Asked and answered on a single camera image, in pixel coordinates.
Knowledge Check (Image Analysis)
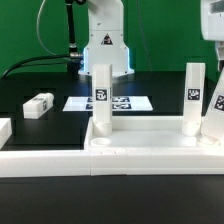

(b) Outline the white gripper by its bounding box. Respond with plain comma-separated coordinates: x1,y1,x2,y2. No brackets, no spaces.
200,0,224,71

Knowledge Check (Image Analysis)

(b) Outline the white desk top panel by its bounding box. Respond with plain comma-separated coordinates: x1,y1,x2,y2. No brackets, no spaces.
84,116,224,175

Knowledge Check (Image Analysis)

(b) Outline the fiducial marker sheet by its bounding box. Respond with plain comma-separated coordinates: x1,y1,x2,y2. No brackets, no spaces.
62,96,154,113

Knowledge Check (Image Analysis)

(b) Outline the white block at left edge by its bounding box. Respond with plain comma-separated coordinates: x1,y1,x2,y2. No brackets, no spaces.
0,118,12,150

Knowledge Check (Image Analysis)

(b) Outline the grey thin cable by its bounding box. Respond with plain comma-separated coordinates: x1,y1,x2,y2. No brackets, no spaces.
34,0,73,58

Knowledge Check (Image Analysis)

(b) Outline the black cable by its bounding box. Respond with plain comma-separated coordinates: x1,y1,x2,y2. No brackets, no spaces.
0,53,84,81

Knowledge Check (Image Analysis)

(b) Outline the white L-shaped fixture wall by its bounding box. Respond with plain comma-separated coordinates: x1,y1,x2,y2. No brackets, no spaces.
0,150,91,178

